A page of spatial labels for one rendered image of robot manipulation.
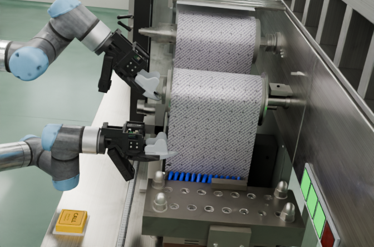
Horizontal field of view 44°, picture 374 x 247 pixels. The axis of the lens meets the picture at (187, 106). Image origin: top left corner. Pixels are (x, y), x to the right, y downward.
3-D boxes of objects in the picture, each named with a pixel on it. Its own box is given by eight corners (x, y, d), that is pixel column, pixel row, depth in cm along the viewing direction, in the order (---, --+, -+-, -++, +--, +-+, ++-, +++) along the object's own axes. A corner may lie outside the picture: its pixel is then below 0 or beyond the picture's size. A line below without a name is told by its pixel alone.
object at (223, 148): (165, 173, 130) (169, 115, 122) (247, 180, 131) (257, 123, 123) (164, 174, 130) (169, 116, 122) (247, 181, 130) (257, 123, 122)
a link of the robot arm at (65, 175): (60, 169, 138) (59, 138, 134) (85, 185, 133) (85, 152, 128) (38, 180, 133) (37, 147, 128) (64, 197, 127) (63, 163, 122)
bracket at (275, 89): (267, 87, 127) (268, 80, 127) (288, 89, 128) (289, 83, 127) (270, 95, 123) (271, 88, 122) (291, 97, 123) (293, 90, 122)
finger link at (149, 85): (170, 92, 121) (144, 68, 119) (154, 107, 123) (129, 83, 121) (171, 88, 124) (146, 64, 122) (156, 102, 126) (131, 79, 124)
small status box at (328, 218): (299, 187, 107) (305, 162, 104) (301, 188, 107) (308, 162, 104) (328, 268, 84) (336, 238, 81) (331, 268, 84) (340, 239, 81)
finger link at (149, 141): (180, 136, 125) (145, 133, 124) (177, 154, 127) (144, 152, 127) (180, 131, 128) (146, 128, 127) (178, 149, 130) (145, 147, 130)
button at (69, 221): (62, 215, 128) (62, 208, 127) (87, 217, 128) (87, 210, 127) (55, 232, 122) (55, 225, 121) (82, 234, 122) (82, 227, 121)
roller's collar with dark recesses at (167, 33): (157, 39, 148) (159, 20, 146) (176, 40, 149) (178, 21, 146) (156, 45, 143) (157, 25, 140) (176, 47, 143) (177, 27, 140)
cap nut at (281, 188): (272, 190, 126) (275, 176, 124) (285, 191, 126) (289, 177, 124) (274, 198, 122) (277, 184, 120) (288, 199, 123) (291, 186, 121)
